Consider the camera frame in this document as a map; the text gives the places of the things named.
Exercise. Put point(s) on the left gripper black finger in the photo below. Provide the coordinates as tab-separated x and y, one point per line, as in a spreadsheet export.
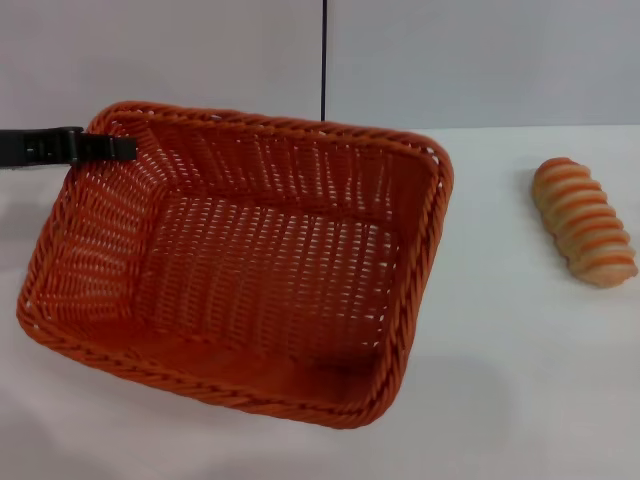
50	147

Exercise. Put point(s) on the orange woven plastic basket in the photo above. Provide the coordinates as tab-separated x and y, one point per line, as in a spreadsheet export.
250	275

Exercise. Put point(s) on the striped orange bread roll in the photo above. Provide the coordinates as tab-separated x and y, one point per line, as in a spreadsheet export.
582	225

